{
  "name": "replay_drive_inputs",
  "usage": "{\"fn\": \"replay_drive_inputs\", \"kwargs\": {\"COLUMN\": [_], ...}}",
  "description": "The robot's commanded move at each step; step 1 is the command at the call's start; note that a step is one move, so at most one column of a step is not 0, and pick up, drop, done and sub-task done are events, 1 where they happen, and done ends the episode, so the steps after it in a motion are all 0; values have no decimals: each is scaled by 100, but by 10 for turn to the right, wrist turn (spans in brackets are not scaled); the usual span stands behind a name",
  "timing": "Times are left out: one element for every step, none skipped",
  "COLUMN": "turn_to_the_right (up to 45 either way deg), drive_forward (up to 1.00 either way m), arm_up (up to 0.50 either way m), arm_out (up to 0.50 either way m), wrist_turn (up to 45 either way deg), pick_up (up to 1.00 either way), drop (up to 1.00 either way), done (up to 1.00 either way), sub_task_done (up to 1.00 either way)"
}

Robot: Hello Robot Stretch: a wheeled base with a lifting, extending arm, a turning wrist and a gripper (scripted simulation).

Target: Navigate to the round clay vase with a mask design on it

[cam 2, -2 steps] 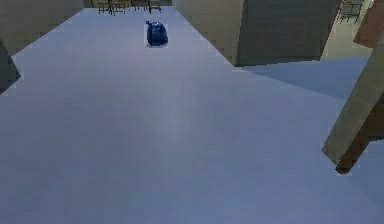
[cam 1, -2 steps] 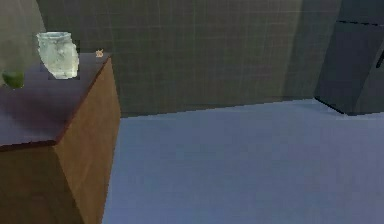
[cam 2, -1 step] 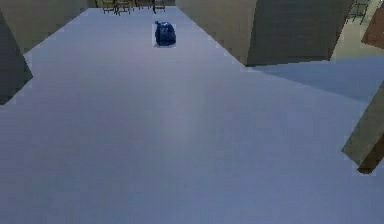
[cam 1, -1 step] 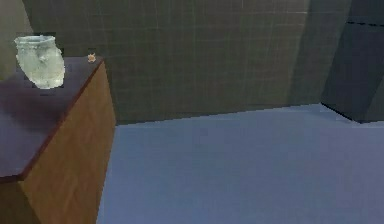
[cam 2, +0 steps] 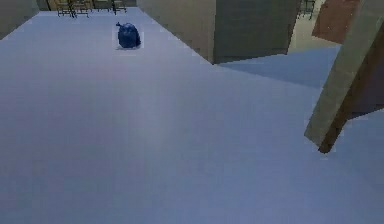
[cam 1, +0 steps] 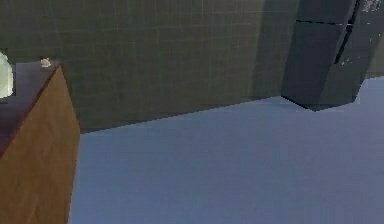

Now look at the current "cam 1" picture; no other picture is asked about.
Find dark grey fridge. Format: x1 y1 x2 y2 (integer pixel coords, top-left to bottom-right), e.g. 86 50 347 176
280 0 384 112

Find brown wooden counter cabinet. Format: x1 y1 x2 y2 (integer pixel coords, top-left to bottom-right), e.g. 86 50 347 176
0 59 81 224

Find pale green round object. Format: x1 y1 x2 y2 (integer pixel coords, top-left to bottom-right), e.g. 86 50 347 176
0 51 15 99

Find black fridge handle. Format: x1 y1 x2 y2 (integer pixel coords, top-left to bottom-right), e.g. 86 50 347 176
334 0 362 66

